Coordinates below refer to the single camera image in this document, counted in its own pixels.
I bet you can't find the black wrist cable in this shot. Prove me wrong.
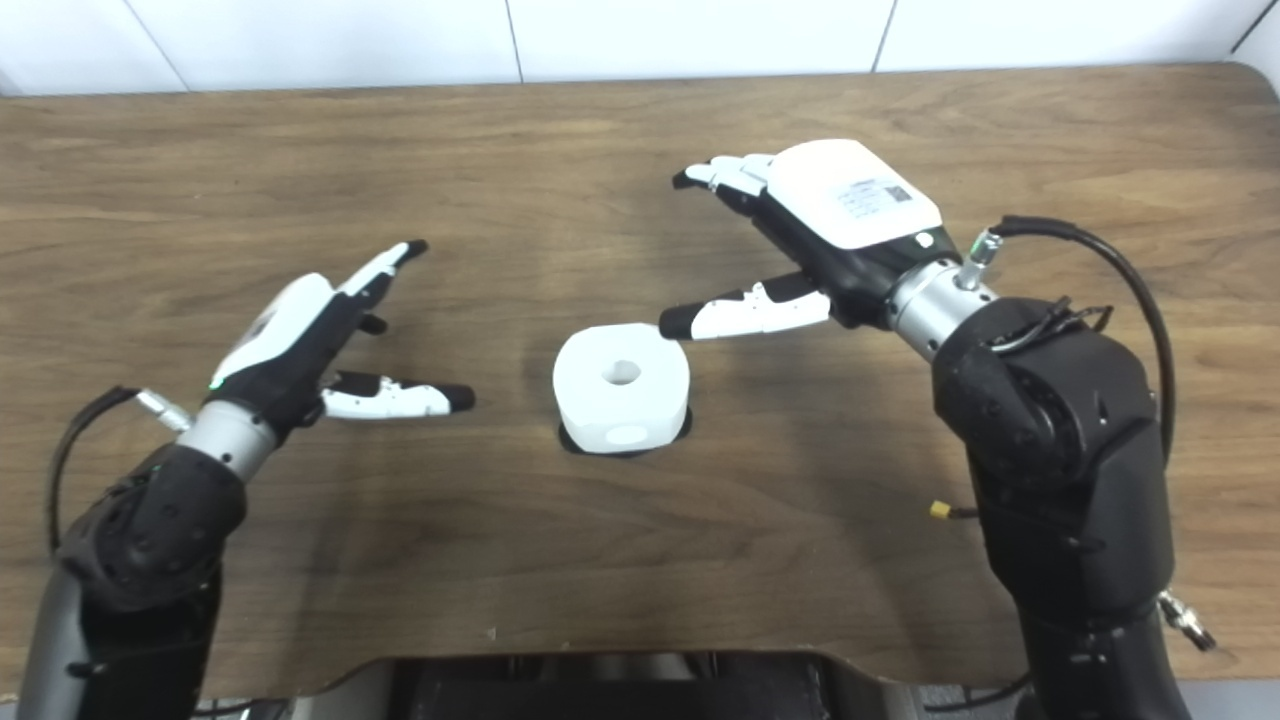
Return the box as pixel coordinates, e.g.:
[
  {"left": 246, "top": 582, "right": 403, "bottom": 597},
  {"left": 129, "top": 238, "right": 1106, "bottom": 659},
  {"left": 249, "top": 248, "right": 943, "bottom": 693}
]
[
  {"left": 45, "top": 385, "right": 192, "bottom": 556},
  {"left": 958, "top": 215, "right": 1177, "bottom": 463}
]

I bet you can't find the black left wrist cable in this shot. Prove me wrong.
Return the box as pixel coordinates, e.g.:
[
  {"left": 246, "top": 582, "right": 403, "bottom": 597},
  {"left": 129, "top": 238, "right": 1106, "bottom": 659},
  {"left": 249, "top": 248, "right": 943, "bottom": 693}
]
[{"left": 45, "top": 385, "right": 192, "bottom": 556}]

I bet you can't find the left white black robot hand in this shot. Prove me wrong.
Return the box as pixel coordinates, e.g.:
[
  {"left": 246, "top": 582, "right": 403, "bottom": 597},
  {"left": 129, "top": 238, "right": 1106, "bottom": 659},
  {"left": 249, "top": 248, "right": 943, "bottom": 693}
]
[{"left": 205, "top": 239, "right": 477, "bottom": 441}]

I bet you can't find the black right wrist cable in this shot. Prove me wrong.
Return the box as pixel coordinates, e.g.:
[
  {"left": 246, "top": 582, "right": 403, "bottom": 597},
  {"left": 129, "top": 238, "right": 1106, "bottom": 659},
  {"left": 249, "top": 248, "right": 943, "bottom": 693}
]
[{"left": 958, "top": 215, "right": 1177, "bottom": 463}]

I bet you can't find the round white piece with hole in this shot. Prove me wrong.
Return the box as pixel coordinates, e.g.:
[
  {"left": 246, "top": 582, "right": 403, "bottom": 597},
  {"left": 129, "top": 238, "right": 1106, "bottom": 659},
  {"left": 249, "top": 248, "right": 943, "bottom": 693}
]
[{"left": 553, "top": 323, "right": 692, "bottom": 454}]

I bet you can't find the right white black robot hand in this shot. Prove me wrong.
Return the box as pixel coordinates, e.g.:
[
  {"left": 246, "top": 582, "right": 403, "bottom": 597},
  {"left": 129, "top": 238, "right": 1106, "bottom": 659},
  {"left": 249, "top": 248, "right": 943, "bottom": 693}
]
[{"left": 658, "top": 139, "right": 966, "bottom": 343}]

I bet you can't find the black flanged holder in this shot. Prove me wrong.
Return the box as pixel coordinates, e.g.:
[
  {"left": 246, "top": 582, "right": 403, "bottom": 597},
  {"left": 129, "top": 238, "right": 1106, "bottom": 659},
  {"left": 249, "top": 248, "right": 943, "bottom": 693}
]
[{"left": 557, "top": 405, "right": 694, "bottom": 459}]

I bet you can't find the black robot torso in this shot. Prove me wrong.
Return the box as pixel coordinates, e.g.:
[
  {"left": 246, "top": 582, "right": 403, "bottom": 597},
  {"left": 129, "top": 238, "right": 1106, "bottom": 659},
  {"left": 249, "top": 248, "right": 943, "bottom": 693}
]
[{"left": 190, "top": 650, "right": 1031, "bottom": 720}]

